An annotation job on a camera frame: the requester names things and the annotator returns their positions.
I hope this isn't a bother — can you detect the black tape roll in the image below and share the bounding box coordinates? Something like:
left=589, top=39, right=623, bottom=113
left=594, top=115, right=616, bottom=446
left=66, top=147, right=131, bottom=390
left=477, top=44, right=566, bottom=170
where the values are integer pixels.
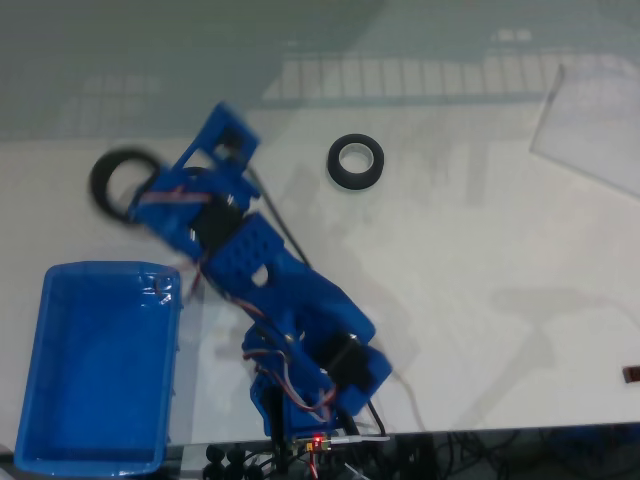
left=88, top=144, right=169, bottom=228
left=326, top=133, right=386, bottom=191

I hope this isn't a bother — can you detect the blue plastic bin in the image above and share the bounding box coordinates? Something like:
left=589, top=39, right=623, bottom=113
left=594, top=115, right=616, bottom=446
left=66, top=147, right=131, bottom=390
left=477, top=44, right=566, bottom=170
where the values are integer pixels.
left=13, top=260, right=184, bottom=477

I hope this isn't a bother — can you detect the motor controller board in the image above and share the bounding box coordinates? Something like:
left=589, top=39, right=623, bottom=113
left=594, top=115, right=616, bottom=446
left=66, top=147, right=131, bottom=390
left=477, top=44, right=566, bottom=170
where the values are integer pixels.
left=298, top=433, right=335, bottom=455

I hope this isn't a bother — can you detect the clear plastic sheet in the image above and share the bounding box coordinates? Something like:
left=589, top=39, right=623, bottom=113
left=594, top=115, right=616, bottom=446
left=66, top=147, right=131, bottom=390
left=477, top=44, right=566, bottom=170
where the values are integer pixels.
left=529, top=63, right=640, bottom=199

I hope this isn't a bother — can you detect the blue camera mount with camera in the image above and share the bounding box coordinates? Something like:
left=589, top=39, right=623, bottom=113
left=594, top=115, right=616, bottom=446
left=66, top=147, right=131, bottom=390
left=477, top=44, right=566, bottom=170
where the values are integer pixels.
left=172, top=102, right=261, bottom=174

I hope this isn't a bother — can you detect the black camera cable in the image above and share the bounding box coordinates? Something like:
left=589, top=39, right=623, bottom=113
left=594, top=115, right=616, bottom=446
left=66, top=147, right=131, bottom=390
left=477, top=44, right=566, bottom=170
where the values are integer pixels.
left=243, top=167, right=392, bottom=444

